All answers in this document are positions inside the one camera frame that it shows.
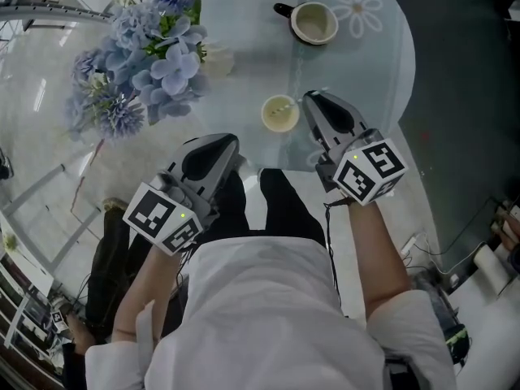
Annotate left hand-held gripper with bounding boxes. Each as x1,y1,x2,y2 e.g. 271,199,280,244
121,132,241,256

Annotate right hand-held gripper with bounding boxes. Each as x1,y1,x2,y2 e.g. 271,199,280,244
302,89,410,208

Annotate yellow cup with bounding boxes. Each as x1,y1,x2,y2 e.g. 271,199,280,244
260,93,301,134

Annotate person's left forearm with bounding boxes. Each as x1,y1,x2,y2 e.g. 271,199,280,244
110,240,193,345

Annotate person's right forearm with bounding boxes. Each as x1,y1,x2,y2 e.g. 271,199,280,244
346,195,413,323

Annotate round glass table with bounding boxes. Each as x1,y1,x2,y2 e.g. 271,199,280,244
190,0,417,175

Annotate person's black trousers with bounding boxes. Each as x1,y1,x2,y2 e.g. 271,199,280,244
209,167,327,248

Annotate black mug with cream inside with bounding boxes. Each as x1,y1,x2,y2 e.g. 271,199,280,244
272,1,340,47

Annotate white vase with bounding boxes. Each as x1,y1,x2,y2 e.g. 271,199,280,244
201,43,237,81

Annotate blue hydrangea bouquet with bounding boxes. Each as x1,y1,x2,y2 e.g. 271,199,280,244
63,0,213,142

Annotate white power strip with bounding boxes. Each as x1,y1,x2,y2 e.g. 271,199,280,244
401,236,420,260

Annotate person's white shirt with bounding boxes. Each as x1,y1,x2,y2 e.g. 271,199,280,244
84,237,459,390

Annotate white metal rack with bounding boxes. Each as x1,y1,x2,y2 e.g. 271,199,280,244
0,0,117,30

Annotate white paper roll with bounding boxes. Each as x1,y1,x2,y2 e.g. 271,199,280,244
472,242,514,297

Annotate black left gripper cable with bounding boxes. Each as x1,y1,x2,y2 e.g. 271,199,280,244
172,246,196,302

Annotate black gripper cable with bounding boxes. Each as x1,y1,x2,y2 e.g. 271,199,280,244
172,246,196,302
323,199,353,319

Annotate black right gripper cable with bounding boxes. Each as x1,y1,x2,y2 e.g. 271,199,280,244
323,199,353,319

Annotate white frame table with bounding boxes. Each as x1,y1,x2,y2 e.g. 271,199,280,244
0,162,105,290

